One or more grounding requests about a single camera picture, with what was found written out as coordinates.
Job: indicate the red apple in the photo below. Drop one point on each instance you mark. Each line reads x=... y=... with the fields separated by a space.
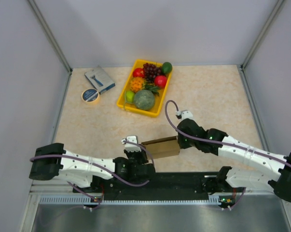
x=138 y=72

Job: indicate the small green lime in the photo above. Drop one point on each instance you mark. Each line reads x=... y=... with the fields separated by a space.
x=129 y=96

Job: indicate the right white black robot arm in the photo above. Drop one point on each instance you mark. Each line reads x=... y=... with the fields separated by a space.
x=271 y=172

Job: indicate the yellow plastic tray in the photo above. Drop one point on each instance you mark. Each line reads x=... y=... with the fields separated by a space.
x=130 y=107

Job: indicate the blue razor package box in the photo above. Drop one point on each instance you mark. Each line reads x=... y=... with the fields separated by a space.
x=100 y=80

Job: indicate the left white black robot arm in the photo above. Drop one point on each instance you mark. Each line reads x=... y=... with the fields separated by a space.
x=54 y=162

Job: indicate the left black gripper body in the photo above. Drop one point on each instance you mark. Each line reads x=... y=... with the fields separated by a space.
x=138 y=158

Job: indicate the aluminium front rail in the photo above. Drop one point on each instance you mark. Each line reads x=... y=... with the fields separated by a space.
x=223 y=199

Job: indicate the left aluminium frame post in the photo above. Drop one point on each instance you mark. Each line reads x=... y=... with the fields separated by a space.
x=49 y=35

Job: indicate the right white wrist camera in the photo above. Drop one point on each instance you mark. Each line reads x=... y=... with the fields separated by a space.
x=185 y=114

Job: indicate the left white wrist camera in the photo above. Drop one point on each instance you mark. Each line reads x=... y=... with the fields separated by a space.
x=131 y=144

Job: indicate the orange pineapple with leaves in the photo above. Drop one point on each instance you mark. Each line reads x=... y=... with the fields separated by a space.
x=138 y=83

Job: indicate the brown cardboard box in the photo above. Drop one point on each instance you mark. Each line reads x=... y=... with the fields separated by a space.
x=163 y=147

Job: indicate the green avocado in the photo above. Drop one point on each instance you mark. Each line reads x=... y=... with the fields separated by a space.
x=166 y=68

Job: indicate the aluminium frame post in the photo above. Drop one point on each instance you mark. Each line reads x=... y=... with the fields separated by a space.
x=263 y=33
x=49 y=35

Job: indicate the green round melon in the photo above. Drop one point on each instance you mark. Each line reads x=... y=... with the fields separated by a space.
x=144 y=100

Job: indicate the dark purple grape bunch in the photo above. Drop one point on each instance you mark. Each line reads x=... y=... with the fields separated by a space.
x=151 y=71

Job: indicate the red pomegranate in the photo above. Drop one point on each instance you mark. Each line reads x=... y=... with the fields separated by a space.
x=160 y=81

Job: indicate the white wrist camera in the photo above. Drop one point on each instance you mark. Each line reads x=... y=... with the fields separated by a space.
x=131 y=144
x=185 y=114

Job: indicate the right aluminium frame post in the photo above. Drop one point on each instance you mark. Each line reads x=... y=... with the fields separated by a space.
x=263 y=33

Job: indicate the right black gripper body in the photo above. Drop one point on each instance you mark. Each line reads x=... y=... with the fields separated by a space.
x=184 y=142

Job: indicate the beige masking tape roll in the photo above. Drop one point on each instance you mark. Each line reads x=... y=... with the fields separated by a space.
x=90 y=96

